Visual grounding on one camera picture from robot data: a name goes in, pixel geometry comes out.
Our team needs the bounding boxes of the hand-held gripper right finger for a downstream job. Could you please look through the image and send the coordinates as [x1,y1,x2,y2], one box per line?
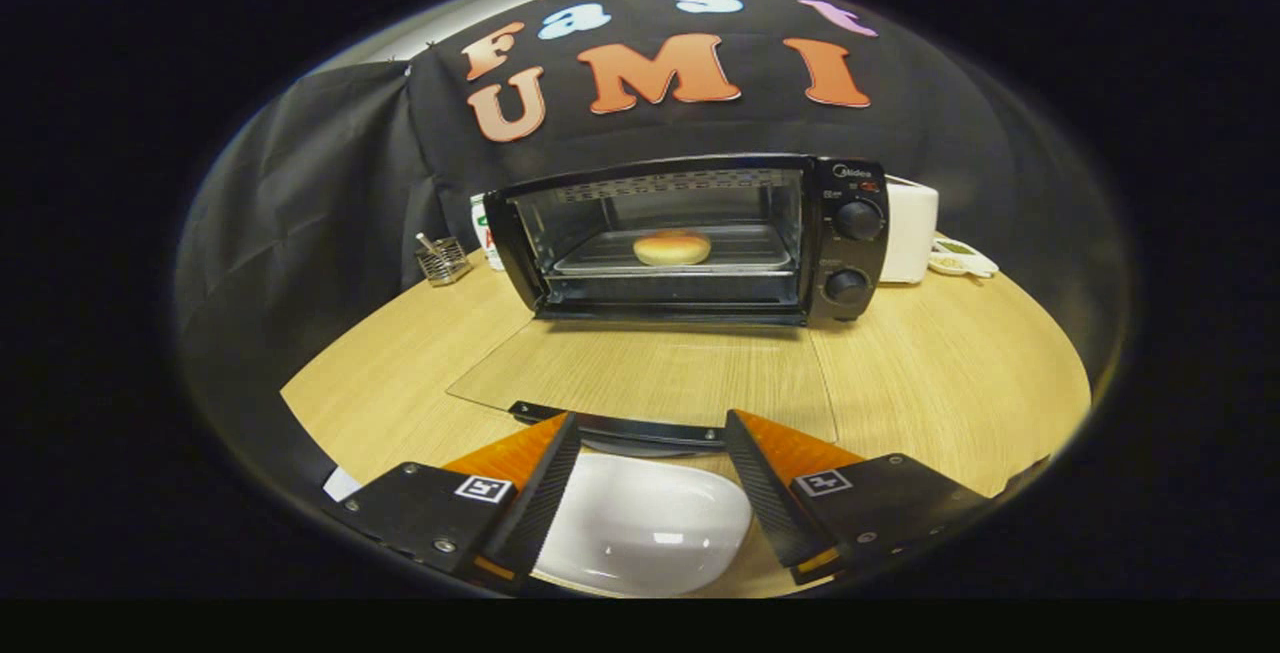
[722,409,993,586]

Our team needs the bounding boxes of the small clear holder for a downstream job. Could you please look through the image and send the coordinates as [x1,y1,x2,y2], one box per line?
[415,232,474,288]

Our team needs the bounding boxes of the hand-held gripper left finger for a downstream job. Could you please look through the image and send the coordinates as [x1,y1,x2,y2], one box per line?
[322,411,583,594]

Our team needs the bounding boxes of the white bread toaster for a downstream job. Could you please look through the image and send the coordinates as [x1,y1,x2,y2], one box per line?
[880,176,941,285]

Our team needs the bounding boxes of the white bottle with green label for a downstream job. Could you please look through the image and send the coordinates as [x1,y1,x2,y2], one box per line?
[470,193,506,272]

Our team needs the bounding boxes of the white plate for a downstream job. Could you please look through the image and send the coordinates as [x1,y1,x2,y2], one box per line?
[530,451,754,596]

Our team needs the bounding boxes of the black toaster oven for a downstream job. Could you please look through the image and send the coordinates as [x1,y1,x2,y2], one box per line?
[447,153,891,456]

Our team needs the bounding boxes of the golden bagel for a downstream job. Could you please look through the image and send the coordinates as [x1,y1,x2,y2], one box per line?
[632,229,713,267]

